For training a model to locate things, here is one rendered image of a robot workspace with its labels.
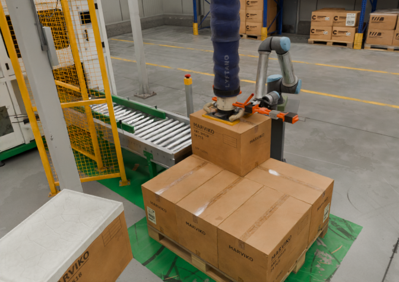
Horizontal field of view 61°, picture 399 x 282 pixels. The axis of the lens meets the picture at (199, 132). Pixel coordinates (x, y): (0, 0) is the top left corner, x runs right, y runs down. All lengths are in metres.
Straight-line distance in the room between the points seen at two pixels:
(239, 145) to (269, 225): 0.68
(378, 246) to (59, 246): 2.44
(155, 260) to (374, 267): 1.70
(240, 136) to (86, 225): 1.37
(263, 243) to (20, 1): 2.39
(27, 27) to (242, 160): 1.94
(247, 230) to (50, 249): 1.22
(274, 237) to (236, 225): 0.26
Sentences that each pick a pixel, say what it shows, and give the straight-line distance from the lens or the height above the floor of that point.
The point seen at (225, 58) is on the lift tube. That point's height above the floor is 1.47.
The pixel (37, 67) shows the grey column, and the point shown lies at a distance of 2.98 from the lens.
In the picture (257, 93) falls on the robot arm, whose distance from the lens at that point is 3.04.
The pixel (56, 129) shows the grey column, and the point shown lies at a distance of 3.15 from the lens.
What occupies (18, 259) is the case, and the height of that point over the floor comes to 1.02.
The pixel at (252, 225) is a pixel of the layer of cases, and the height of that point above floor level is 0.54.
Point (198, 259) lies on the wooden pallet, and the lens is 2.76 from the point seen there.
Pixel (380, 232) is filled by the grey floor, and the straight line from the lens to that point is 3.37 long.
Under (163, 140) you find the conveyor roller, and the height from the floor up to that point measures 0.53.
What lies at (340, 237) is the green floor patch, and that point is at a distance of 3.20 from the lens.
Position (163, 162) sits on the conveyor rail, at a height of 0.45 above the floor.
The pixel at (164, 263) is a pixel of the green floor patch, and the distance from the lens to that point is 2.91.
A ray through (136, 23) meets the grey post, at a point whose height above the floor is 1.31.
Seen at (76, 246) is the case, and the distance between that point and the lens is 1.69.
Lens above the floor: 2.12
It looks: 26 degrees down
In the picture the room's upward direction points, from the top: 4 degrees counter-clockwise
